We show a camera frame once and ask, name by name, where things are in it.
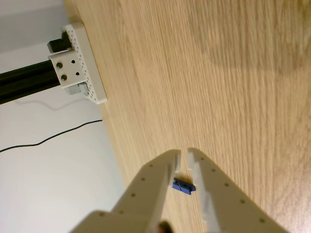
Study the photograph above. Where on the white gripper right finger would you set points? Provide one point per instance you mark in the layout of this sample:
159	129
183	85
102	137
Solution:
228	206

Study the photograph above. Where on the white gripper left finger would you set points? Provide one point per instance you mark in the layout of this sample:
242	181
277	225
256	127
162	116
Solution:
143	194

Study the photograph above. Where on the blue peg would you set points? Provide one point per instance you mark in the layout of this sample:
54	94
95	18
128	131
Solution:
183	187

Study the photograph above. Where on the pale grey clamp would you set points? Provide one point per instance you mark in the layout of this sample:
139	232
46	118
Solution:
74	90

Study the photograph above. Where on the black extrusion pole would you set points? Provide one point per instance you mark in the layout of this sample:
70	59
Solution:
26	81

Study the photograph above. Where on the black clamp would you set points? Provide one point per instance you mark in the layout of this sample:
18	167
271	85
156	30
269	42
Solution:
58	44

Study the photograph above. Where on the white perforated base plate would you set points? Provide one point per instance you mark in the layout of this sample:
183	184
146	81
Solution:
93	80

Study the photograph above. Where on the white pole bracket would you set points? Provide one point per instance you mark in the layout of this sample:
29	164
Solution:
69	70

